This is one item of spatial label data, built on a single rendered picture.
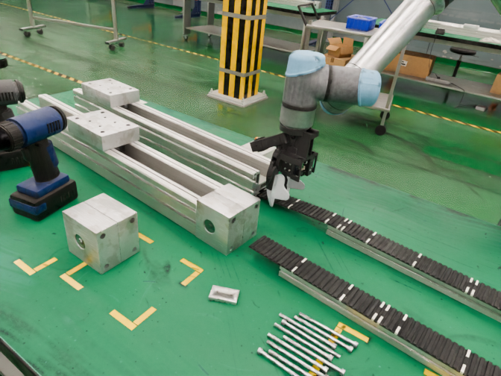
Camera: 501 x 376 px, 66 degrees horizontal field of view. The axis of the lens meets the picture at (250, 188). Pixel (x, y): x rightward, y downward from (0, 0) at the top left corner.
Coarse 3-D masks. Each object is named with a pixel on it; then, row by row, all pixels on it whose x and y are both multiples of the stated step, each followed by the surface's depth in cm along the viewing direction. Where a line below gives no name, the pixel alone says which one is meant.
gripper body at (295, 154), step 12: (288, 132) 83; (300, 132) 83; (312, 132) 84; (288, 144) 87; (300, 144) 84; (312, 144) 84; (276, 156) 87; (288, 156) 85; (300, 156) 85; (312, 156) 87; (288, 168) 88; (300, 168) 84; (312, 168) 91
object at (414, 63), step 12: (336, 48) 537; (348, 48) 549; (336, 60) 542; (348, 60) 548; (396, 60) 506; (408, 60) 499; (420, 60) 491; (432, 60) 489; (408, 72) 504; (420, 72) 497
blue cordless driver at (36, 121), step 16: (32, 112) 77; (48, 112) 79; (0, 128) 71; (16, 128) 72; (32, 128) 75; (48, 128) 78; (64, 128) 83; (0, 144) 70; (16, 144) 72; (32, 144) 78; (48, 144) 81; (32, 160) 79; (48, 160) 82; (48, 176) 83; (64, 176) 86; (16, 192) 82; (32, 192) 80; (48, 192) 83; (64, 192) 86; (16, 208) 82; (32, 208) 80; (48, 208) 83
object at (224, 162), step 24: (144, 120) 114; (168, 120) 117; (144, 144) 116; (168, 144) 109; (192, 144) 103; (216, 144) 107; (192, 168) 106; (216, 168) 100; (240, 168) 94; (264, 168) 99
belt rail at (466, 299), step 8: (328, 232) 88; (336, 232) 87; (344, 240) 85; (352, 240) 85; (360, 248) 84; (368, 248) 83; (376, 256) 82; (384, 256) 81; (392, 264) 80; (400, 264) 79; (408, 272) 78; (416, 272) 78; (424, 280) 77; (432, 280) 75; (440, 288) 75; (448, 288) 75; (456, 296) 73; (464, 296) 73; (472, 304) 72; (480, 304) 72; (480, 312) 72; (488, 312) 71; (496, 312) 70
